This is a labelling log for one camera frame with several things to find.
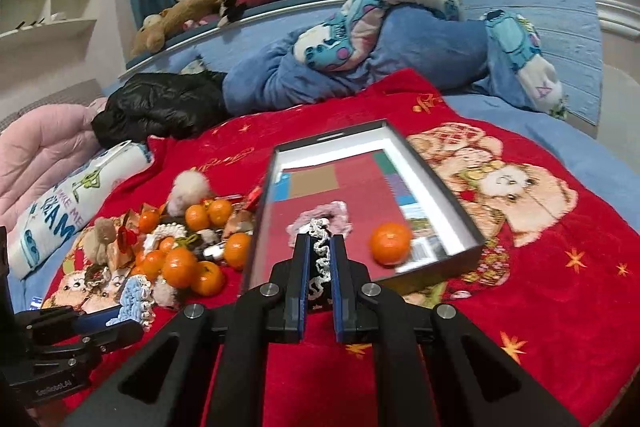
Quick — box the black white-trim scrunchie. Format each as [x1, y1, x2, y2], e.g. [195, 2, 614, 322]
[307, 217, 332, 311]

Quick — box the blue crochet scrunchie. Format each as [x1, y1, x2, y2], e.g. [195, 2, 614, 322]
[105, 275, 155, 331]

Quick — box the large front mandarin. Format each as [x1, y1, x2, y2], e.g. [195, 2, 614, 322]
[160, 247, 198, 289]

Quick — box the pink crochet scrunchie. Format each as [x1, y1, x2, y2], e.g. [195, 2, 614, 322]
[286, 200, 352, 247]

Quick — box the red candy packet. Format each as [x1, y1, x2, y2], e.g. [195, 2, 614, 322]
[243, 186, 262, 213]

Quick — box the black shallow box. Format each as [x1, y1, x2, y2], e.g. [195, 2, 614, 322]
[241, 120, 485, 294]

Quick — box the beige fluffy plush scrunchie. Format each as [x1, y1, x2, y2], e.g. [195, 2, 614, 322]
[82, 218, 116, 265]

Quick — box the cream pompom plush scrunchie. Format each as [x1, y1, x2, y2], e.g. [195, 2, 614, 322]
[166, 170, 213, 217]

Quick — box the white crochet scrunchie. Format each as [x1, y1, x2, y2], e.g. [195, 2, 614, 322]
[142, 222, 186, 255]

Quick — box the pink quilt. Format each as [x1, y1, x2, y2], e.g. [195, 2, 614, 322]
[1, 98, 106, 231]

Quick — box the red bear blanket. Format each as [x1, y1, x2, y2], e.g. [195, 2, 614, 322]
[41, 67, 640, 427]

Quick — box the black puffer jacket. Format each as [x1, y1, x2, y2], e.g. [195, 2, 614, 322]
[91, 70, 231, 148]

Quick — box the blue monster print pillow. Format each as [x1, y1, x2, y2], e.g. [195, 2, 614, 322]
[293, 0, 462, 72]

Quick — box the blue fleece blanket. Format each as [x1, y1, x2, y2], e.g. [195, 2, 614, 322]
[222, 4, 534, 116]

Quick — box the brown plush dog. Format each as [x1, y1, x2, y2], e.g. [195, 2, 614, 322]
[130, 0, 221, 57]

